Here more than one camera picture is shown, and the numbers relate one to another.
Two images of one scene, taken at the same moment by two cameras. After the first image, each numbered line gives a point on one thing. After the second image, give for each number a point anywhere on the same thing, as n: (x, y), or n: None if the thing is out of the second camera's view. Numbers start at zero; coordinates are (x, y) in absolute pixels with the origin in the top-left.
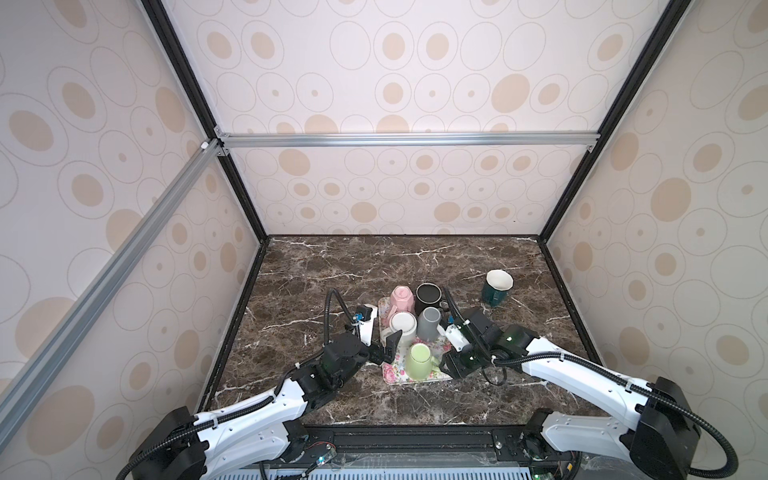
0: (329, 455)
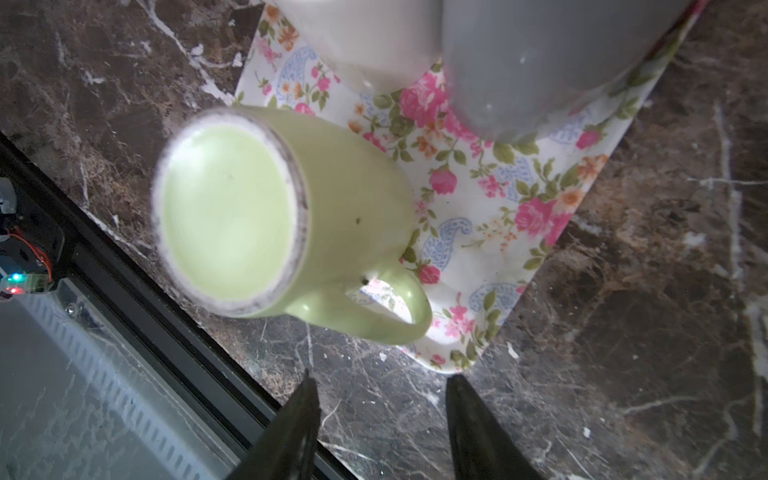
0: (31, 250)
